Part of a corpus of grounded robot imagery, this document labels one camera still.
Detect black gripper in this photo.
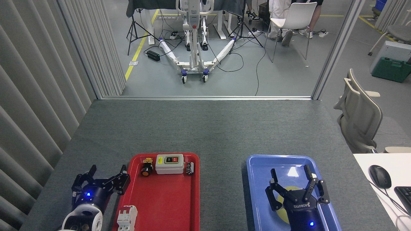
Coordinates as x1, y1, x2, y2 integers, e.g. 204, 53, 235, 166
71, 165, 131, 211
265, 165, 331, 231

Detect yellow tape roll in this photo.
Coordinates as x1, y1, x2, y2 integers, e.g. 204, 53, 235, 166
277, 185, 301, 225

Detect blue plastic tray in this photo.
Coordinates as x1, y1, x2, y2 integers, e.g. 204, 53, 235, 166
246, 154, 343, 231

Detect white circuit breaker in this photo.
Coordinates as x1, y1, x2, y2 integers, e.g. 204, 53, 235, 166
117, 205, 138, 231

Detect black orange push button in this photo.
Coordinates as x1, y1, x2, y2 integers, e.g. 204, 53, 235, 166
141, 157, 154, 177

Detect red plastic tray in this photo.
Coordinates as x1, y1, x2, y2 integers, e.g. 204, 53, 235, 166
112, 153, 200, 231

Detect black computer mouse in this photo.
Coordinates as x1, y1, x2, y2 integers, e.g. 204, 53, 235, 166
368, 165, 392, 189

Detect beige office chair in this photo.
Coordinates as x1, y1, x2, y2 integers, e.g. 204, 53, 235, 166
333, 68, 411, 154

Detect white desk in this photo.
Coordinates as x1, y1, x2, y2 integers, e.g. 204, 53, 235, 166
353, 153, 411, 231

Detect grey vertical blinds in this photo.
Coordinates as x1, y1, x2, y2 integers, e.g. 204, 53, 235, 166
0, 0, 126, 231

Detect black keyboard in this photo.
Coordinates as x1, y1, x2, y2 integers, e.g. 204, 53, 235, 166
394, 186, 411, 215

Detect green plastic case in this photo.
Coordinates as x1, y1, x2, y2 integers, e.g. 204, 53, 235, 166
372, 57, 411, 83

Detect black tripod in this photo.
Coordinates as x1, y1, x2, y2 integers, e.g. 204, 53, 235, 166
229, 0, 264, 48
126, 8, 160, 56

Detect white wheeled stand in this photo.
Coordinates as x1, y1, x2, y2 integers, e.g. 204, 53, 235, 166
158, 0, 237, 84

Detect grey box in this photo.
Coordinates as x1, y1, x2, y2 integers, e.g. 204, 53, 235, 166
369, 41, 411, 74

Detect white chair with metal legs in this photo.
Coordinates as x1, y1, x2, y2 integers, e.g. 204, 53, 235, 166
264, 2, 318, 63

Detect person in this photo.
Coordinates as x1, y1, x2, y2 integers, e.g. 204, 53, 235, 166
267, 0, 293, 46
291, 0, 324, 39
237, 0, 260, 27

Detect grey padded chair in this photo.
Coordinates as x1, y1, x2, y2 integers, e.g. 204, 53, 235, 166
368, 25, 411, 56

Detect blue bin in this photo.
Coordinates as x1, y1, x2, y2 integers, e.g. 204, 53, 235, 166
372, 0, 389, 15

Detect white two-button switch box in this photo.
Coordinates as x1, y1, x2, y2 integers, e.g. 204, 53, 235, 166
155, 154, 185, 175

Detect long black floor cable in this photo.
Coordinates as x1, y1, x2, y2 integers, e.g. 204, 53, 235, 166
255, 47, 267, 96

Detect silver frame rail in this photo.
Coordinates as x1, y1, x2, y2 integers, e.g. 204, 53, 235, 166
101, 96, 313, 101

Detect silver frame post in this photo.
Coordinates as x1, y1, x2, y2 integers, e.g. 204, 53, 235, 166
311, 0, 366, 100

